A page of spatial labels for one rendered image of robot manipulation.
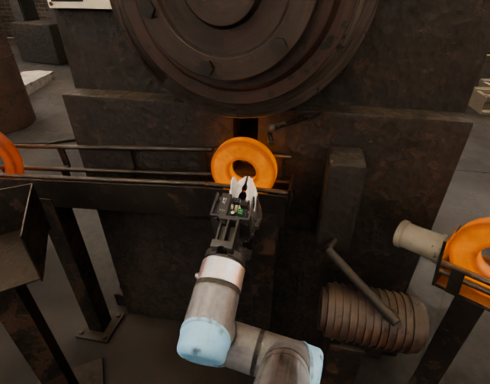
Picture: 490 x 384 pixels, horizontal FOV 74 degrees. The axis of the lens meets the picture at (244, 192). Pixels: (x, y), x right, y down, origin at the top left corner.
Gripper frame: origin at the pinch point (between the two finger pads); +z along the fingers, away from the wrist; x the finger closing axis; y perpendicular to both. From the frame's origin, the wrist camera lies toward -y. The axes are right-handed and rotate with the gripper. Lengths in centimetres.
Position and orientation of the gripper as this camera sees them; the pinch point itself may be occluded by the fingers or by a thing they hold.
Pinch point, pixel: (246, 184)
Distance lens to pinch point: 70.2
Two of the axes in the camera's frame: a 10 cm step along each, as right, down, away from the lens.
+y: -0.6, -6.3, -7.7
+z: 1.9, -7.7, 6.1
